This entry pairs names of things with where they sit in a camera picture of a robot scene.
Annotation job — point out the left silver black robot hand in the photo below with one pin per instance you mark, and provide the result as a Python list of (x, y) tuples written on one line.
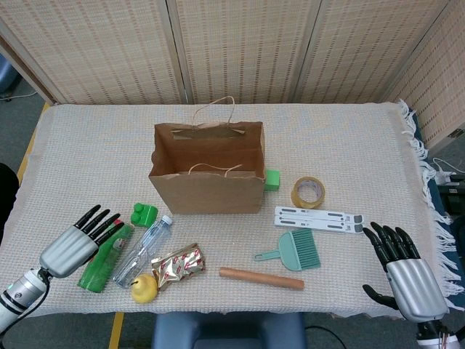
[(67, 251)]

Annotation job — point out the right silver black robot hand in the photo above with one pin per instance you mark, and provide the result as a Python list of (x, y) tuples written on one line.
[(414, 287)]

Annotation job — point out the green plastic bottle red cap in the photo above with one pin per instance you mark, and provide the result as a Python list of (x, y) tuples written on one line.
[(98, 269)]

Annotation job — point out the clear plastic water bottle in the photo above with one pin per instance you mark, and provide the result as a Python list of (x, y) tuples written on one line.
[(145, 247)]

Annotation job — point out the green toy building brick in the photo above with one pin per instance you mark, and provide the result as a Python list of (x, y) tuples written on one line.
[(147, 216)]

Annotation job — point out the gold foil snack packet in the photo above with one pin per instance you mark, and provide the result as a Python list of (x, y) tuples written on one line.
[(179, 265)]

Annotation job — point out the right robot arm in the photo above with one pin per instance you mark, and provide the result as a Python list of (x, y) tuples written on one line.
[(436, 336)]

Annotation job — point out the brown paper bag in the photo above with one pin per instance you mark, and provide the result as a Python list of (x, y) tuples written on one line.
[(210, 196)]

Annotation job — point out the yellow pear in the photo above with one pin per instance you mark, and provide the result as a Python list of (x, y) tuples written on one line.
[(144, 291)]

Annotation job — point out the dark blue table cover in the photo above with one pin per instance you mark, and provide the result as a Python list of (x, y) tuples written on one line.
[(432, 192)]

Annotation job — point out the black box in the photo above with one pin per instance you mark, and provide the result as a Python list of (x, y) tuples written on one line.
[(454, 198)]

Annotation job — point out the beige woven tablecloth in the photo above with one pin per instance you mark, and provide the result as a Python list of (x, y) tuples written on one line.
[(91, 145)]

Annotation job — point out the white power strip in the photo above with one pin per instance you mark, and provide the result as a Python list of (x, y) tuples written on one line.
[(443, 177)]

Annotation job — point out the teal hand brush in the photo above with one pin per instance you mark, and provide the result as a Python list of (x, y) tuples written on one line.
[(307, 249)]

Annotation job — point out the white folding laptop stand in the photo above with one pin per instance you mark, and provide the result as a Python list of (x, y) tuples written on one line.
[(316, 222)]

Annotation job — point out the teal dustpan brush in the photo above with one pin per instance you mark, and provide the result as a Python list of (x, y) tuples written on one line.
[(287, 251)]

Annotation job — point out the clear packing tape roll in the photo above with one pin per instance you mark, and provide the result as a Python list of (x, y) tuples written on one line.
[(307, 204)]

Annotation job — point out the wooden rolling pin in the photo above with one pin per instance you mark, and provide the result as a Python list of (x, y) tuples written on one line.
[(261, 278)]

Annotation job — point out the brass screen hinge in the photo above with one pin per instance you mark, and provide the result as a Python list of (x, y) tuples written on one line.
[(456, 133)]

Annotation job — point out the green foam cube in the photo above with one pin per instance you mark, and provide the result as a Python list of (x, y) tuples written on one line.
[(273, 181)]

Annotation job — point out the blue grey barrel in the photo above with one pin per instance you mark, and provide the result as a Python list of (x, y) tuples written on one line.
[(6, 76)]

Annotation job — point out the woven folding screen panel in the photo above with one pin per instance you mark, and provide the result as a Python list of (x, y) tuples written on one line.
[(443, 91), (243, 47), (363, 47), (91, 47)]

